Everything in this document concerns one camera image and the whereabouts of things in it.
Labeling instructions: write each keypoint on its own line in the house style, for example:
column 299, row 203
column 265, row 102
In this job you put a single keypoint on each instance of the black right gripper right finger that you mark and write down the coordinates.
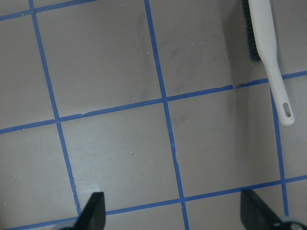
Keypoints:
column 255, row 214

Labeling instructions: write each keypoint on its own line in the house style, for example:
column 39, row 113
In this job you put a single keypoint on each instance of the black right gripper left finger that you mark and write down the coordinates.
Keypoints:
column 93, row 216

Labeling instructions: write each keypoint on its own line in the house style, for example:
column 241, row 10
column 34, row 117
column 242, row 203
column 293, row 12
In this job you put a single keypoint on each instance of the white hand brush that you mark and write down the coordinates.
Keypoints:
column 263, row 46

